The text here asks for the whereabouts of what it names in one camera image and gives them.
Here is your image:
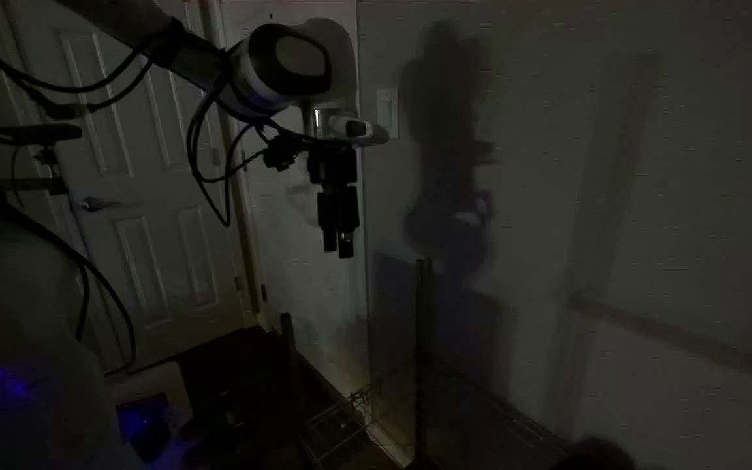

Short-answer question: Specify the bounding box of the white closet door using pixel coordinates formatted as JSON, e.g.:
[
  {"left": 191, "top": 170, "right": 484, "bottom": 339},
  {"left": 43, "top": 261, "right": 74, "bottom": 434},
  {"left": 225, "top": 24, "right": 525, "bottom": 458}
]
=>
[{"left": 0, "top": 0, "right": 261, "bottom": 373}]

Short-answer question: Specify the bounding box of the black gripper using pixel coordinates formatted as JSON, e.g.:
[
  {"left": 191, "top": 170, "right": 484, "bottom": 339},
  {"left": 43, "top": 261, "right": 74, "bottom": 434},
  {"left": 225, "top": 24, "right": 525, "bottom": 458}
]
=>
[{"left": 309, "top": 143, "right": 360, "bottom": 258}]

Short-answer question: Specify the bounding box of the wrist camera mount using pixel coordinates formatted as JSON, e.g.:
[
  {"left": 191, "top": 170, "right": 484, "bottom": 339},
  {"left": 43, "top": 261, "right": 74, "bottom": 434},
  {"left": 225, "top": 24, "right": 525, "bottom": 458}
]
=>
[{"left": 311, "top": 108, "right": 389, "bottom": 147}]

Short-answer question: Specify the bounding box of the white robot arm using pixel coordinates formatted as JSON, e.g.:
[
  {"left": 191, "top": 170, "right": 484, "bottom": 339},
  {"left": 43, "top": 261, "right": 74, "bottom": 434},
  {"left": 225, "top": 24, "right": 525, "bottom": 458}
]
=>
[{"left": 59, "top": 0, "right": 377, "bottom": 258}]

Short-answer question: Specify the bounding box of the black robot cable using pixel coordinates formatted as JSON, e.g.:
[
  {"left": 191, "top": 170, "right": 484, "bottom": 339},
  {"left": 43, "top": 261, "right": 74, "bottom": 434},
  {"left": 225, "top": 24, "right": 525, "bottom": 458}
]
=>
[{"left": 185, "top": 87, "right": 309, "bottom": 231}]

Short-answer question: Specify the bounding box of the white wall light switch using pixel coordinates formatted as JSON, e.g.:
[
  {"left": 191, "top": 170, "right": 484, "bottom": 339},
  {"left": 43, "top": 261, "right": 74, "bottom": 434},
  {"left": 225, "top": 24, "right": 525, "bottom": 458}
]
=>
[{"left": 377, "top": 90, "right": 397, "bottom": 139}]

